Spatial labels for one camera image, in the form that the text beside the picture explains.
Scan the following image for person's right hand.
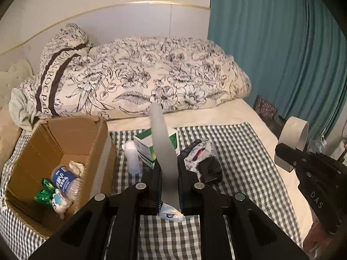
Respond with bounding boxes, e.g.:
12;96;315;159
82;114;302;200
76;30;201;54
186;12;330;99
303;220;335;260

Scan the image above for cream beaded cushion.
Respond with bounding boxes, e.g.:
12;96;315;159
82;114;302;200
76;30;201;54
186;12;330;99
0;61;34;166

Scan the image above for patterned gift bag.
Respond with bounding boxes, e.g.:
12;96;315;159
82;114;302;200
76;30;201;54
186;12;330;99
253;95;278;120

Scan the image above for crumpled silver foil packet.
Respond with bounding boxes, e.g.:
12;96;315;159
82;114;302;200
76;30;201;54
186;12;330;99
180;139;213;172

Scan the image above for floral print duvet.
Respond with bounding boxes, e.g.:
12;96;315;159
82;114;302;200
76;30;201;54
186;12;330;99
19;23;251;121

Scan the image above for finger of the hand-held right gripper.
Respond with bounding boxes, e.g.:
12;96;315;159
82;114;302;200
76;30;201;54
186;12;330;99
275;143;301;172

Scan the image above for green wrapper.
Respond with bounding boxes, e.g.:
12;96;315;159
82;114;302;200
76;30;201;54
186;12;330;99
34;178;57;205

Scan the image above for white headboard with gold trim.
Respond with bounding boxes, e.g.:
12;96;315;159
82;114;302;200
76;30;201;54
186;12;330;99
0;1;212;68

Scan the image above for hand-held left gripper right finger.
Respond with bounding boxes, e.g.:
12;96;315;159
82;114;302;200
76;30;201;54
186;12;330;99
177;158;309;260

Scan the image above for green and white medicine box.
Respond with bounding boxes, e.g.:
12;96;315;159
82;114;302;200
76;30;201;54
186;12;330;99
133;128;179;170

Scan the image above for long white tube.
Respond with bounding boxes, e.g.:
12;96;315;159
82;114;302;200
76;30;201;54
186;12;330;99
150;101;181;212

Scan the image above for grey checkered cloth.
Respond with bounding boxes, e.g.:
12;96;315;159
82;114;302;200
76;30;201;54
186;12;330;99
0;122;303;260

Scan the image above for clear plastic jar blue label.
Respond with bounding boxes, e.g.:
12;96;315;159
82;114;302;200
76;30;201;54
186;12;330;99
51;165;82;203

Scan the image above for teal curtain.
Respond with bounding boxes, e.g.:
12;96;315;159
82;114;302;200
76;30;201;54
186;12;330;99
207;0;347;152

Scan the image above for brown cardboard box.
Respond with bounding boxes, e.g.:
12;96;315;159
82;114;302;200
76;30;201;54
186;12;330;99
5;115;117;237

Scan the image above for light green towel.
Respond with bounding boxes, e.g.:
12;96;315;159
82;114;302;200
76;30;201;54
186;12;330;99
9;88;41;130

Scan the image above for small white plastic bottle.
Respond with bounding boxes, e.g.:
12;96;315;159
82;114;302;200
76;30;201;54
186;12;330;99
121;141;143;174

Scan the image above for white packet with blue logo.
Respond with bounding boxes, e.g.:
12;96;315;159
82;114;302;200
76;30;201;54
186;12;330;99
159;203;186;222

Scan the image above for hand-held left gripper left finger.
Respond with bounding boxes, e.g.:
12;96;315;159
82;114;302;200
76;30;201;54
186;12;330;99
27;162;163;260

